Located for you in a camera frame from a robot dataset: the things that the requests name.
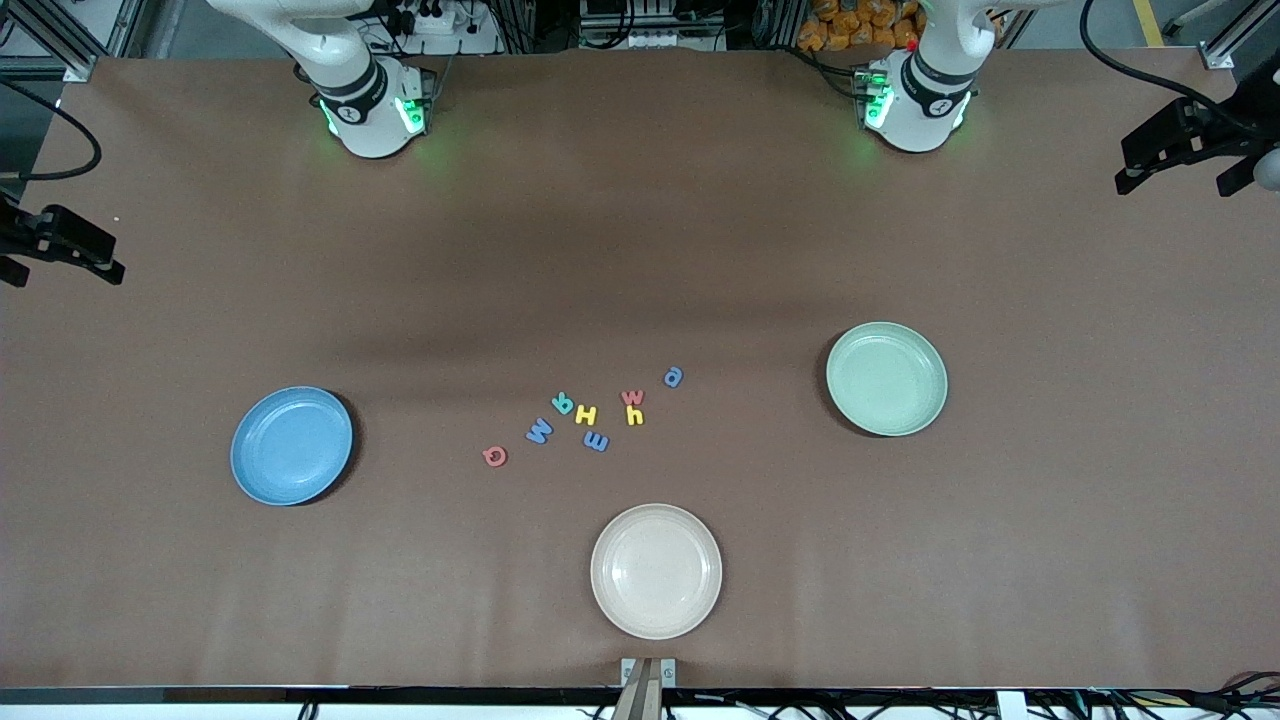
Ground brown table cover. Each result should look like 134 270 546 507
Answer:
0 48 1280 691

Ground aluminium frame profile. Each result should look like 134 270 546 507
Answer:
1198 0 1280 73
0 0 151 83

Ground orange snack bags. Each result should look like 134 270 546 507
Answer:
797 0 926 53

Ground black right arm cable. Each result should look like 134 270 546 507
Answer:
0 78 104 183

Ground beige plate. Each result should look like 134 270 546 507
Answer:
590 503 723 641

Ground green plate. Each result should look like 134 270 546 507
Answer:
826 321 949 438

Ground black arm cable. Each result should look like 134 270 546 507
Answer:
0 78 104 183
1080 0 1280 141

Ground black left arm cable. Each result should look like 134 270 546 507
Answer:
1080 0 1280 141

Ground blue plate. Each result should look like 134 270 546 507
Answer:
230 386 354 506

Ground metal bracket with post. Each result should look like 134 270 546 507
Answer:
612 657 677 720

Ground white power strip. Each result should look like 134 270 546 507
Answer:
385 0 501 56

